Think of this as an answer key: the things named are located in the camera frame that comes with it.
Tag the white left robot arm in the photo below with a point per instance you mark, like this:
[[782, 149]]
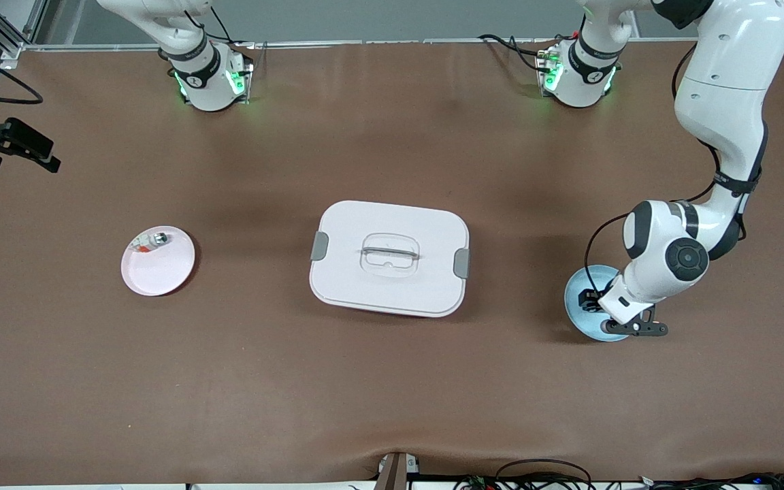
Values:
[[725, 82]]

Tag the light blue round plate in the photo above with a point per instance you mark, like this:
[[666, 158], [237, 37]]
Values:
[[576, 314]]

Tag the pink round plate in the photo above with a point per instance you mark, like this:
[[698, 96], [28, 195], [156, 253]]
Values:
[[160, 272]]

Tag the white lidded storage box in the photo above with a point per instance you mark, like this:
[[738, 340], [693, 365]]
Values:
[[392, 286]]

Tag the brown table mat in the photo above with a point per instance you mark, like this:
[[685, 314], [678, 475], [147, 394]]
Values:
[[392, 395]]

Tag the aluminium frame post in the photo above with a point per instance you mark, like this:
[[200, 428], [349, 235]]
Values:
[[14, 47]]

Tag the clear switch with silver head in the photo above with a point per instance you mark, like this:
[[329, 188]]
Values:
[[158, 239]]

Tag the brown camera mount bracket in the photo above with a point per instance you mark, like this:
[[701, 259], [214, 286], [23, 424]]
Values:
[[395, 473]]

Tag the aluminium table edge rail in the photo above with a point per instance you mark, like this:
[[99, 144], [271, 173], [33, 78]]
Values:
[[399, 42]]

